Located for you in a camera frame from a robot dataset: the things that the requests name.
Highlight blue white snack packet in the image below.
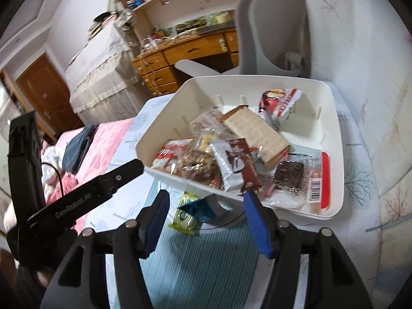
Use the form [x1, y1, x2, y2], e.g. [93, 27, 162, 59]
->
[178, 194, 232, 222]

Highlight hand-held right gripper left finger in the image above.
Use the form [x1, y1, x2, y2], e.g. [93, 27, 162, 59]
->
[39, 189, 170, 309]

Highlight wooden desk with drawers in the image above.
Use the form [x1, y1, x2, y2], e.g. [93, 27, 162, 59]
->
[132, 27, 240, 96]

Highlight dark blue clothes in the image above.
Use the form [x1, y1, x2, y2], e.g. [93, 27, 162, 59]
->
[61, 124, 100, 174]

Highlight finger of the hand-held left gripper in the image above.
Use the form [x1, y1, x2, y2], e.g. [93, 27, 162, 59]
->
[97, 159, 145, 198]

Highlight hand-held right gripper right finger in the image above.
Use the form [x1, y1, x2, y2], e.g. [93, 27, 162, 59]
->
[243, 189, 374, 309]

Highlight grey office chair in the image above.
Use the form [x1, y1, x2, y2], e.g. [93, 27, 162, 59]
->
[174, 0, 313, 78]

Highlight clear bag of nuts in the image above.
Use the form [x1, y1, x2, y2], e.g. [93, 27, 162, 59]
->
[188, 108, 226, 136]

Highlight white plastic bin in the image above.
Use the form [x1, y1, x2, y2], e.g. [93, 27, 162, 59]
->
[135, 75, 344, 226]

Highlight black cable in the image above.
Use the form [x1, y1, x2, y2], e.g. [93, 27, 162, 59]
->
[42, 162, 64, 197]

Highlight beige cracker packet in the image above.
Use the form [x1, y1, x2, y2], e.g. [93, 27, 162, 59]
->
[220, 105, 290, 169]

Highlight red white snack packet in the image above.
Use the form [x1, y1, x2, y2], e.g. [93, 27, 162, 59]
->
[151, 138, 195, 171]
[258, 88, 303, 131]

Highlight teal striped placemat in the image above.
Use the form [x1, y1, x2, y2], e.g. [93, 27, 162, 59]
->
[142, 180, 274, 309]

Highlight pink blanket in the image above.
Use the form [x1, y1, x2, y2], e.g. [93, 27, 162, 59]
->
[42, 117, 136, 232]

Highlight green yellow snack packet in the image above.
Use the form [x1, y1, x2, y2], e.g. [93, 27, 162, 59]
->
[168, 191, 198, 234]

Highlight clear nut packet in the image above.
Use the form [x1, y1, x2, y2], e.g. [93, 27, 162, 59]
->
[174, 150, 222, 189]

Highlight dark red snack packet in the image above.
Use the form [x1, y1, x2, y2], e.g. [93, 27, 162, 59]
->
[225, 138, 263, 194]

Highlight white silver snack packet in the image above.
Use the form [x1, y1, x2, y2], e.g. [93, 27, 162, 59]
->
[211, 140, 245, 195]

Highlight chocolate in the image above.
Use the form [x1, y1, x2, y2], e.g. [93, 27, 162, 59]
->
[257, 145, 331, 211]

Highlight lace cloth covered cabinet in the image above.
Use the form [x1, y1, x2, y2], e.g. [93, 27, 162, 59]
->
[64, 22, 152, 124]

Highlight brown wooden door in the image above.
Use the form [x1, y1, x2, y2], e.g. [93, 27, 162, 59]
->
[16, 55, 84, 136]

